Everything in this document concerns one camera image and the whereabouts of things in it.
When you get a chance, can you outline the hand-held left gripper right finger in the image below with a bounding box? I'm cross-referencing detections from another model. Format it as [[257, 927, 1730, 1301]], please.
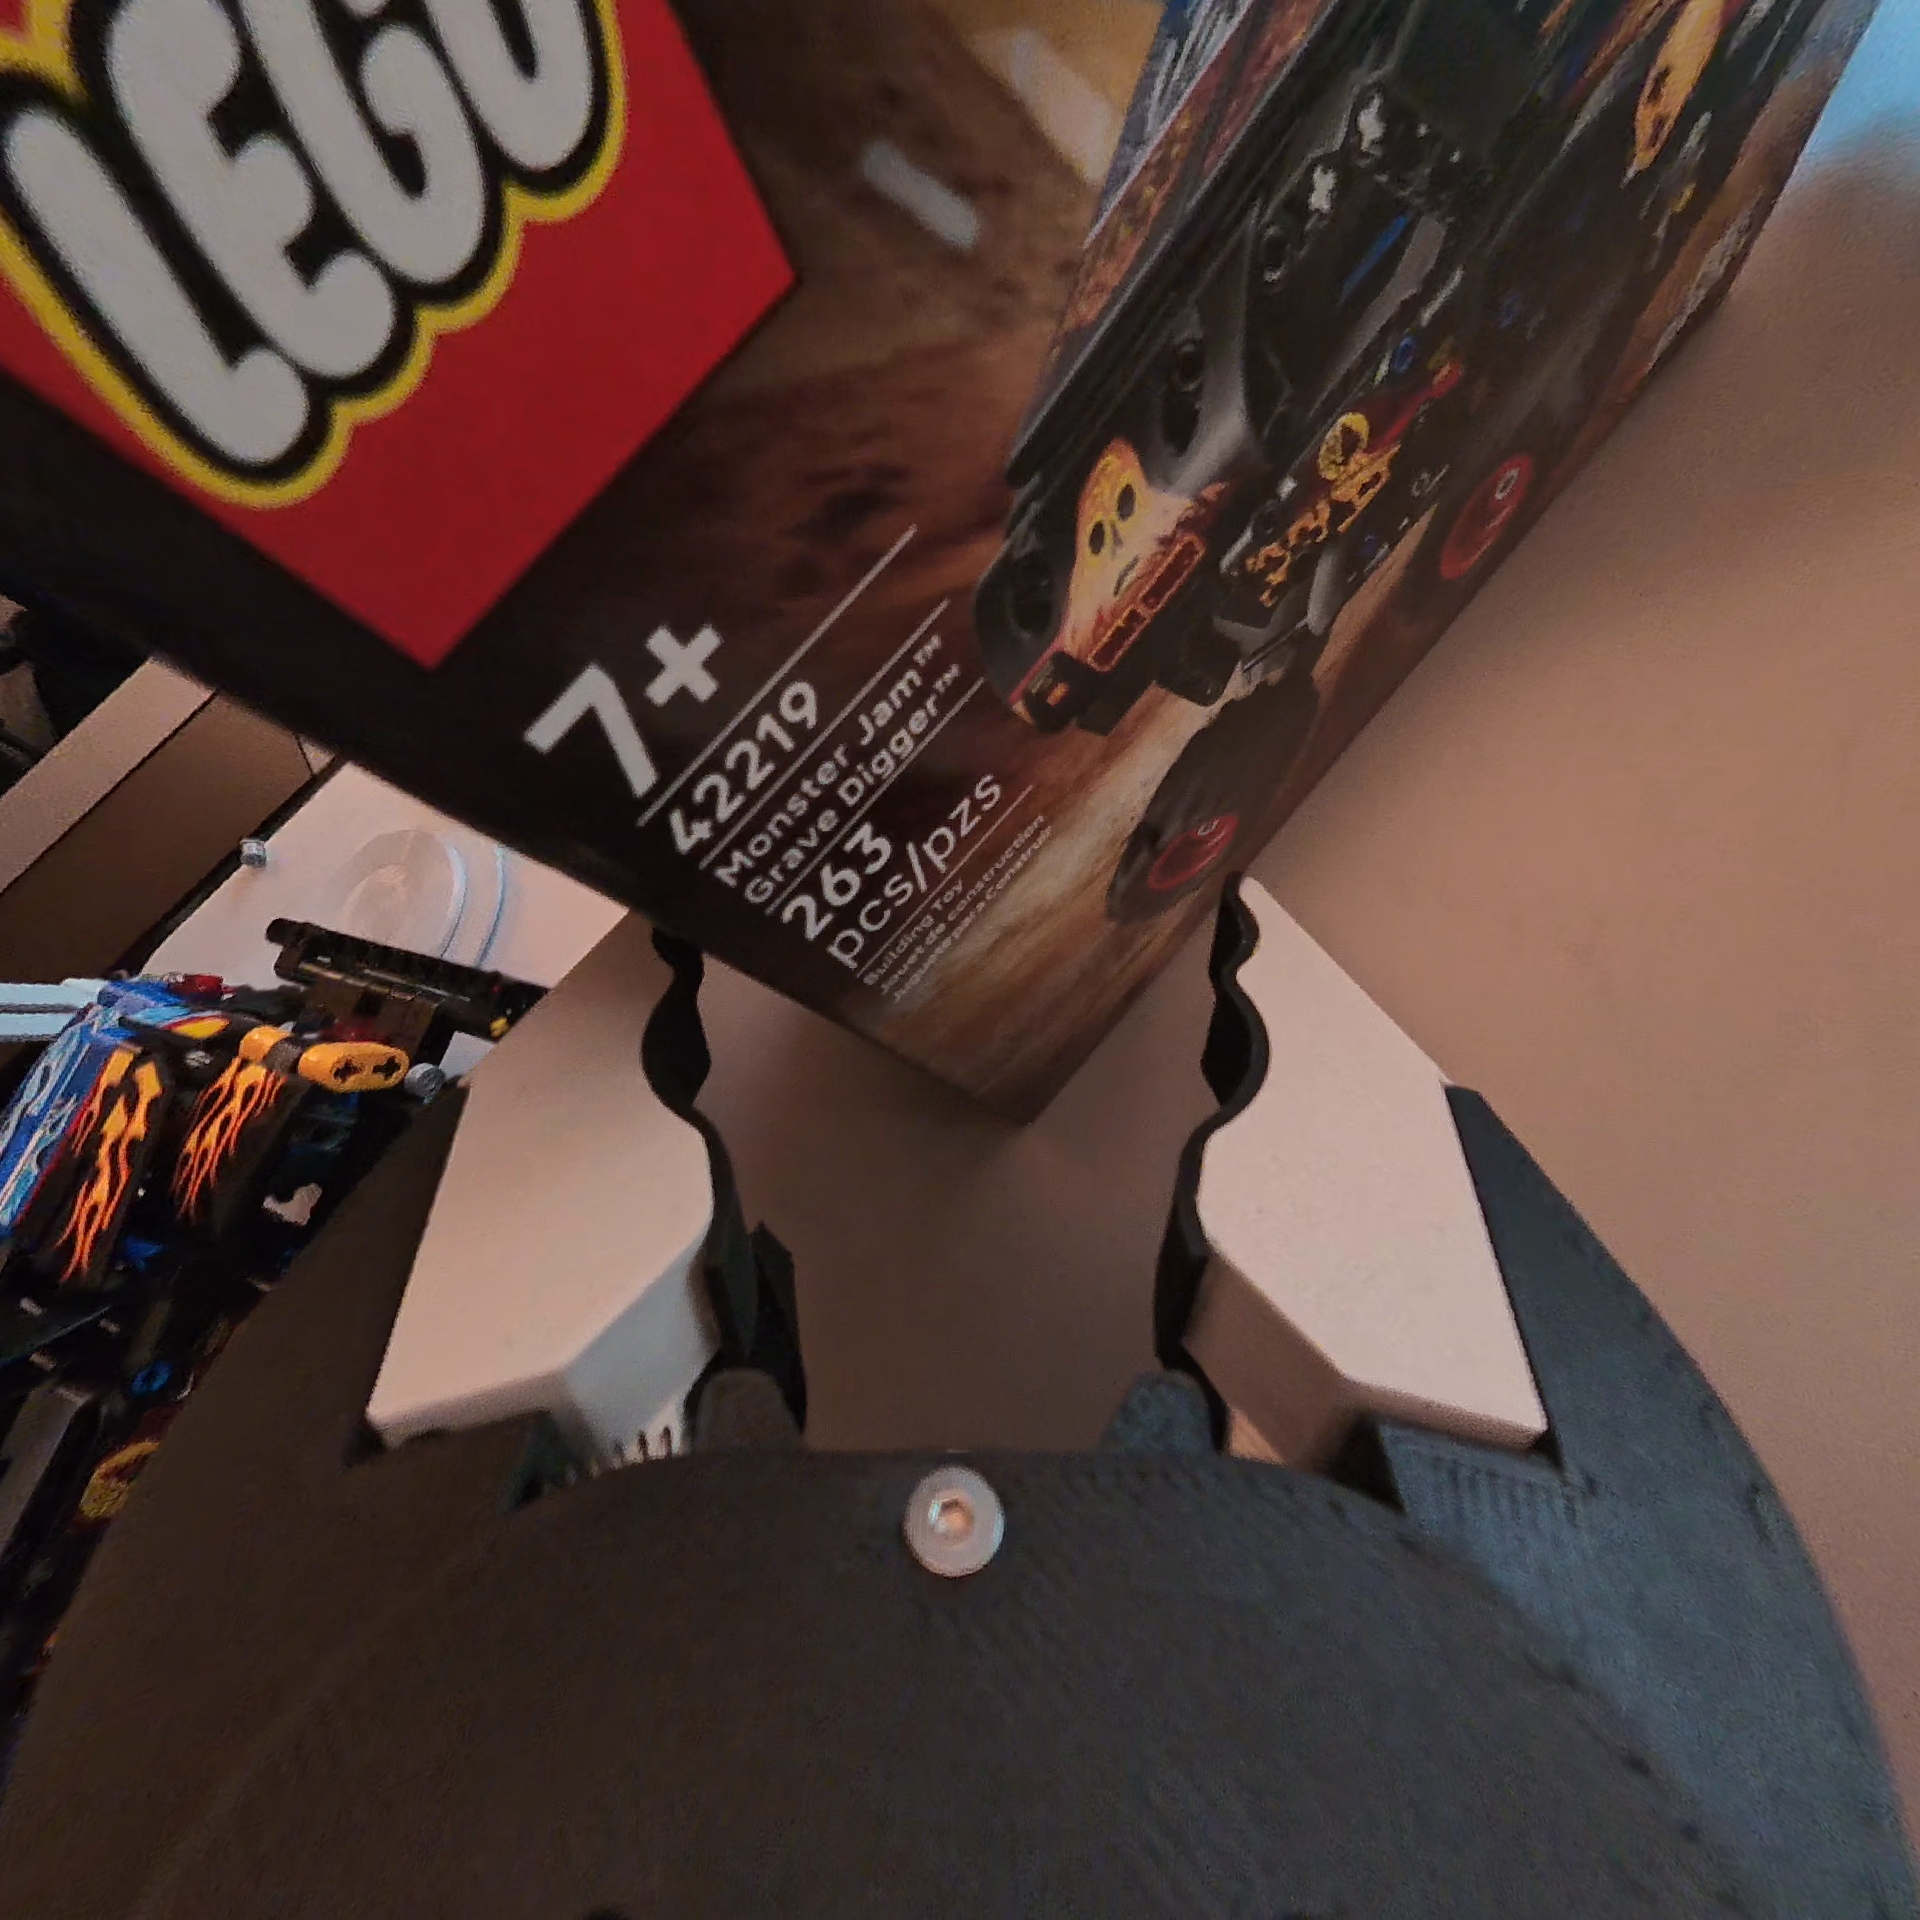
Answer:
[[1154, 872, 1549, 1469]]

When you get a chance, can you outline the black cardboard toy box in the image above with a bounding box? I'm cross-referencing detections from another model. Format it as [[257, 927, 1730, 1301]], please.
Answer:
[[0, 0, 1884, 1126]]

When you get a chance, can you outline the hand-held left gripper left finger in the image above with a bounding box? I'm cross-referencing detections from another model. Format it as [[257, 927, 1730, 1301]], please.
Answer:
[[364, 911, 809, 1464]]

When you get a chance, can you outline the black orange toy monster truck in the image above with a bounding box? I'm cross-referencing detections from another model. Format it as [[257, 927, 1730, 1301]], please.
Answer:
[[0, 918, 548, 1636]]

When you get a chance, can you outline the grey desk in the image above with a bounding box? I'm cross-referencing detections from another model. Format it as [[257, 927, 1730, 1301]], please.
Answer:
[[0, 60, 1920, 1786]]

